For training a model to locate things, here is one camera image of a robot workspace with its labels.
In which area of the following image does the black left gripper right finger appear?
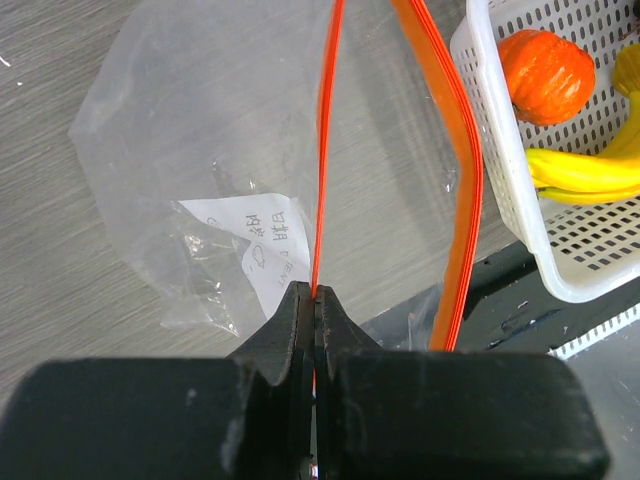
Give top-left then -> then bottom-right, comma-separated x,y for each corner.
315,287 -> 611,479

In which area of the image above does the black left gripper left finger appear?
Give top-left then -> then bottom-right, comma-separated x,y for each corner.
1,282 -> 311,479

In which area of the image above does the clear zip bag orange zipper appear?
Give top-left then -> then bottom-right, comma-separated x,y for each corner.
69,1 -> 483,350

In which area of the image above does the yellow toy banana bunch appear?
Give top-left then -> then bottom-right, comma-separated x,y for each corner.
526,44 -> 639,205

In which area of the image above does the white perforated plastic basket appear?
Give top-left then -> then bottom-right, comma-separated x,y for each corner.
450,1 -> 639,303

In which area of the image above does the orange toy pumpkin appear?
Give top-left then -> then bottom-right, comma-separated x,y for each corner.
498,29 -> 596,127

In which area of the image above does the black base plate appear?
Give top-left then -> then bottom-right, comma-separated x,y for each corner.
361,242 -> 639,353

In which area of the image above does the white slotted cable duct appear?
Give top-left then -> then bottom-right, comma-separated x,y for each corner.
547,304 -> 639,361

